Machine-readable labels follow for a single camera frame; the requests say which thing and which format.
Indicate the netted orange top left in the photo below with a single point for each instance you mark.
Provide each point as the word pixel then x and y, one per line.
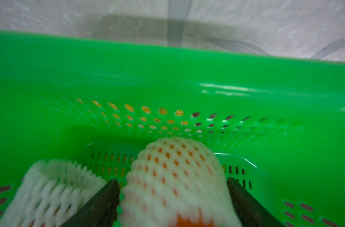
pixel 52 192

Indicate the green plastic basket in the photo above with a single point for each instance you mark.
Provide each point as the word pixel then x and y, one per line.
pixel 277 125

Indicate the netted orange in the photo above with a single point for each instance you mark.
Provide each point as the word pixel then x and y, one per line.
pixel 176 182
pixel 52 192

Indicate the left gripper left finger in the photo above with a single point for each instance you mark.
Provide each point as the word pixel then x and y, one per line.
pixel 100 210

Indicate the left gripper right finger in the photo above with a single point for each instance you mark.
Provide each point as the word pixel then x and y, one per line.
pixel 250 212

